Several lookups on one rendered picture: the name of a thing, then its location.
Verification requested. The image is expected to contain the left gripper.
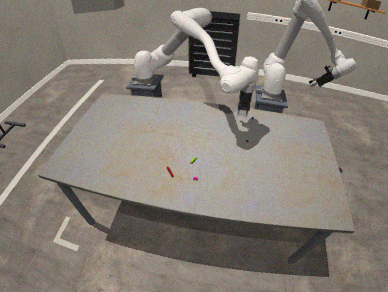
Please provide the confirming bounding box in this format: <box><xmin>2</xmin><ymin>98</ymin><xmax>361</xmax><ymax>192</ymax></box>
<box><xmin>309</xmin><ymin>66</ymin><xmax>341</xmax><ymax>88</ymax></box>

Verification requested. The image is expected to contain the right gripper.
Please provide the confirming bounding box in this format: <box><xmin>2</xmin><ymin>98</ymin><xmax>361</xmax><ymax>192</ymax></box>
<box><xmin>238</xmin><ymin>84</ymin><xmax>255</xmax><ymax>116</ymax></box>

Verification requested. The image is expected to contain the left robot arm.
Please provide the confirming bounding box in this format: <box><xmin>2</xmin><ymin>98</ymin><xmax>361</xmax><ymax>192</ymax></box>
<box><xmin>256</xmin><ymin>0</ymin><xmax>356</xmax><ymax>103</ymax></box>

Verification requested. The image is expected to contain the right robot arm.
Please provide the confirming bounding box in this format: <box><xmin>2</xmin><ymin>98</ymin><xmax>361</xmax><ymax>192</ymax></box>
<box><xmin>132</xmin><ymin>8</ymin><xmax>259</xmax><ymax>93</ymax></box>

